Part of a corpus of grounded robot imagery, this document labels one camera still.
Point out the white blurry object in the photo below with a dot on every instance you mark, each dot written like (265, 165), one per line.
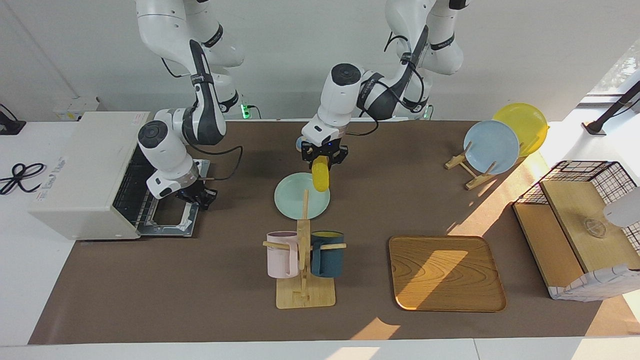
(625, 210)

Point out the brown table mat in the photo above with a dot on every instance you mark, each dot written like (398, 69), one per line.
(200, 290)

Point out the wooden step shelf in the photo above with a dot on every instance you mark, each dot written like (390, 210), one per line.
(565, 215)

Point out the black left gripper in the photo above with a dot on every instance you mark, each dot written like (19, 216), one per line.
(325, 149)

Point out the pale green plate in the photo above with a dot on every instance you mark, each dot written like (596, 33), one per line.
(292, 197)

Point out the white wall box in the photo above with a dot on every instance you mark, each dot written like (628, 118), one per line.
(75, 107)

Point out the wooden serving tray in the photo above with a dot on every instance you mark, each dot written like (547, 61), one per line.
(445, 275)

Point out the light blue plate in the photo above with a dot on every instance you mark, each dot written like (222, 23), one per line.
(490, 147)

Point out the small blue bell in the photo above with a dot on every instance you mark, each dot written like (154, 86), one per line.
(299, 145)

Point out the yellow corn cob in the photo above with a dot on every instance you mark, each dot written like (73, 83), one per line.
(320, 175)

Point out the wooden plate rack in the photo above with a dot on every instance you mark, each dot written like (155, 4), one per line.
(475, 181)

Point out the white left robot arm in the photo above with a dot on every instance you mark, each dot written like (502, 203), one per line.
(340, 100)

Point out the pink mug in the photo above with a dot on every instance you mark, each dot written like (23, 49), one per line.
(281, 257)

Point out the black clamp mount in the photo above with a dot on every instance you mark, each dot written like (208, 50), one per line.
(10, 125)

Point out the yellow plate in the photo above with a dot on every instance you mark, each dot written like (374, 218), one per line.
(530, 122)

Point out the dark blue mug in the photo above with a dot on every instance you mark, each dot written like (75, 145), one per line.
(327, 260)

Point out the white toaster oven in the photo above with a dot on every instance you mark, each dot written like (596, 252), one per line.
(85, 175)

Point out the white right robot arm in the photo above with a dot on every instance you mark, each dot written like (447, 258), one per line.
(165, 145)

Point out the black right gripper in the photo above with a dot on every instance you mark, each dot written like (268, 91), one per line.
(189, 190)

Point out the black desk stand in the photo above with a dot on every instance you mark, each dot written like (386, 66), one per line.
(612, 107)

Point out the small clear glass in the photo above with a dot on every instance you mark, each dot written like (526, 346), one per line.
(595, 227)

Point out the wooden mug tree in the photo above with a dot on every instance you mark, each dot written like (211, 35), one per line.
(305, 297)

